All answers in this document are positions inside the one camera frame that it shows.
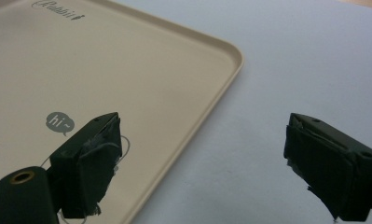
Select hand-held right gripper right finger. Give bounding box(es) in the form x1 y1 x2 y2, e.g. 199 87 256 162
282 112 372 222

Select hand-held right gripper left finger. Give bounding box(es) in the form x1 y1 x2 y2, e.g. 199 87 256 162
48 111 123 219

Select beige plastic tray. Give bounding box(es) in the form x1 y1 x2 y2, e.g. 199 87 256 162
0 0 245 224

